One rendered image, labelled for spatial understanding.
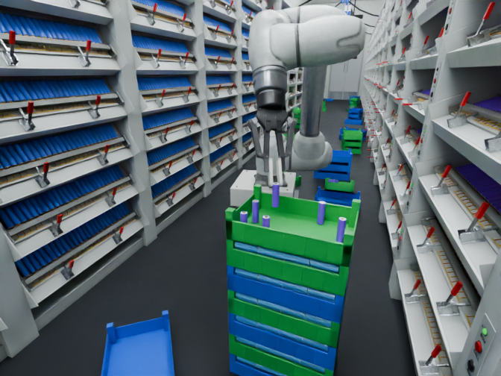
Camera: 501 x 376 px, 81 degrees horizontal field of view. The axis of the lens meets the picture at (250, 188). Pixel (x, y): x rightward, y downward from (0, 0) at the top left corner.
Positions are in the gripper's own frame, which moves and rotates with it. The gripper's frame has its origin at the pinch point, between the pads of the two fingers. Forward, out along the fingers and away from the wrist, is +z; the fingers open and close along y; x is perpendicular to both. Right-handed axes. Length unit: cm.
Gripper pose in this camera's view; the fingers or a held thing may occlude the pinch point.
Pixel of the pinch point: (274, 172)
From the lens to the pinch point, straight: 76.1
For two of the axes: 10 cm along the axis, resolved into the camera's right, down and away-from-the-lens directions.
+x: 1.1, -0.6, -9.9
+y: -9.9, 0.4, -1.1
